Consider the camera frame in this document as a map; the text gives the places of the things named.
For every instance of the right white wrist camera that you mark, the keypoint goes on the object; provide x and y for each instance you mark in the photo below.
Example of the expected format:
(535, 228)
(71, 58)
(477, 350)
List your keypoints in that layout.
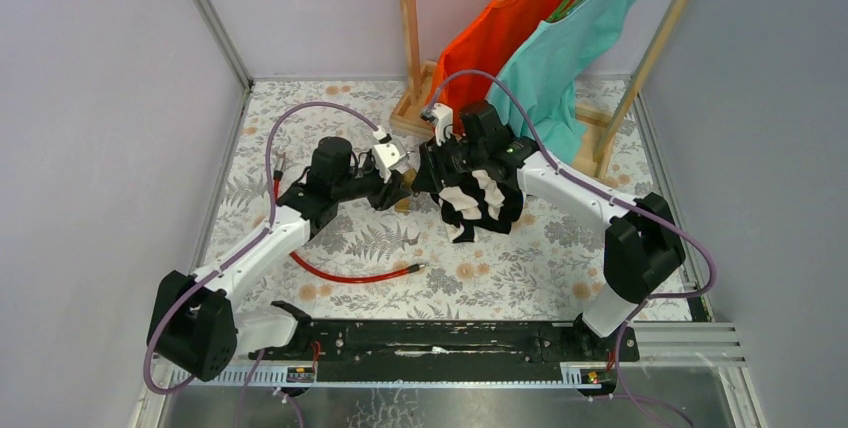
(440, 116)

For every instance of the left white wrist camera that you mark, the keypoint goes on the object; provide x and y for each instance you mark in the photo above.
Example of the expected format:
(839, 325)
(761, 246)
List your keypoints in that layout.
(389, 154)

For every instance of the wooden clothes rack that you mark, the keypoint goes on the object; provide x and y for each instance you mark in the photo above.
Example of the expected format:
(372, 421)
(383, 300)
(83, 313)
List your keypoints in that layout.
(597, 144)

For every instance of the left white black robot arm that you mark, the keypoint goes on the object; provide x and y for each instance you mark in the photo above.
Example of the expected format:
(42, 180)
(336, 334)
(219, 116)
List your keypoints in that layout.
(196, 324)

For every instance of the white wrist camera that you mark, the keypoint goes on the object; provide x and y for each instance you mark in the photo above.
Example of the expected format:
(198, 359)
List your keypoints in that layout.
(389, 154)
(440, 116)

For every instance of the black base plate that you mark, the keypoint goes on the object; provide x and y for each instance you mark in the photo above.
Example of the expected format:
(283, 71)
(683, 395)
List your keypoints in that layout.
(374, 351)

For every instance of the floral table mat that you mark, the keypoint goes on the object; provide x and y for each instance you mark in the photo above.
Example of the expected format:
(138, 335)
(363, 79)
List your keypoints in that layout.
(398, 263)

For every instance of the black white striped cloth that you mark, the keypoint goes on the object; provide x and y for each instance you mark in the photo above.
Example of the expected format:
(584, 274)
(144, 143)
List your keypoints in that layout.
(478, 202)

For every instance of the teal t-shirt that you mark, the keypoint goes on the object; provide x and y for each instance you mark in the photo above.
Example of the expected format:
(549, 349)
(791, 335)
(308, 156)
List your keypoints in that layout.
(541, 74)

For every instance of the square brass padlock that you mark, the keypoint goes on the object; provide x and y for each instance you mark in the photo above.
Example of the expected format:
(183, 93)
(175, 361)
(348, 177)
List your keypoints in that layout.
(402, 205)

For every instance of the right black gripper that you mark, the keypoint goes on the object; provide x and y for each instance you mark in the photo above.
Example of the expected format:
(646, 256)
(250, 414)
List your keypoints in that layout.
(433, 168)

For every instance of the red cable lock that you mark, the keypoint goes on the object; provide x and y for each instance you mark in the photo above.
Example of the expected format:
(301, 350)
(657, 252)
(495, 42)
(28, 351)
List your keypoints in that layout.
(277, 175)

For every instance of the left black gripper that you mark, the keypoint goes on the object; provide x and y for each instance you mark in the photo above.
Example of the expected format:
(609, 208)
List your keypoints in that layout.
(387, 193)

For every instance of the brass padlock with shackle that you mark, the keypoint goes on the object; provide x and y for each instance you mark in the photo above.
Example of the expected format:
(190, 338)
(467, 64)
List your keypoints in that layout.
(408, 178)

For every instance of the aluminium rail frame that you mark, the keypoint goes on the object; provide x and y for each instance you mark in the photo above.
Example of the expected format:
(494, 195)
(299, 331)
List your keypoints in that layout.
(690, 374)

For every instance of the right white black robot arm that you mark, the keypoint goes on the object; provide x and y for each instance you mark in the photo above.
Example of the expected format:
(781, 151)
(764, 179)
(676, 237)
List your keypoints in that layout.
(641, 246)

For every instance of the orange t-shirt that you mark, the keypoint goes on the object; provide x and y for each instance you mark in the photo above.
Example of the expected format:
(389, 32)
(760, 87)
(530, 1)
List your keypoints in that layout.
(486, 45)

